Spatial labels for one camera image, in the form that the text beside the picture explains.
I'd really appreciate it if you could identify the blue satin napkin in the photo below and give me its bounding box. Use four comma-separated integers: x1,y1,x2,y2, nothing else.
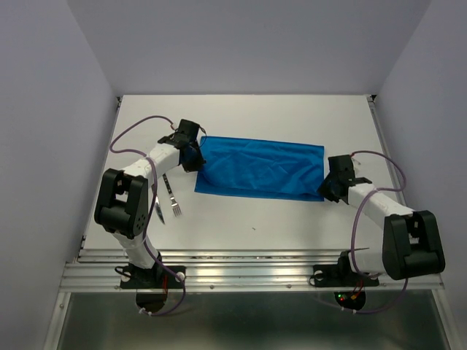
194,136,325,202

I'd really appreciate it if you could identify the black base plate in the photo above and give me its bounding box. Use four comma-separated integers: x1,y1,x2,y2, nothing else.
114,264,186,289
309,265,379,288

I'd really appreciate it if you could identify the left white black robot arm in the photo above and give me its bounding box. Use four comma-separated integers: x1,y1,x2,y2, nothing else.
94,120,205,289

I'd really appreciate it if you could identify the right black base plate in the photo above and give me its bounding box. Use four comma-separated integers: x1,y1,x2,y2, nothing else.
309,265,379,288

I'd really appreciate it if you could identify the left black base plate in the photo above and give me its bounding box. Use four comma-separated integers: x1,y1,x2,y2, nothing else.
114,264,186,289

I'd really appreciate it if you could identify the silver knife black handle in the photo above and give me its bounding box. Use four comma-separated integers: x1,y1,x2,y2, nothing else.
155,196,165,225

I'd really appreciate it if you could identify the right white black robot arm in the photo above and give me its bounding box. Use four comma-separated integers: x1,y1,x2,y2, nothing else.
314,155,446,287

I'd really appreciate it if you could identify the silver fork black handle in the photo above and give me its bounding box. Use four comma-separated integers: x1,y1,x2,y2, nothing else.
163,174,182,217

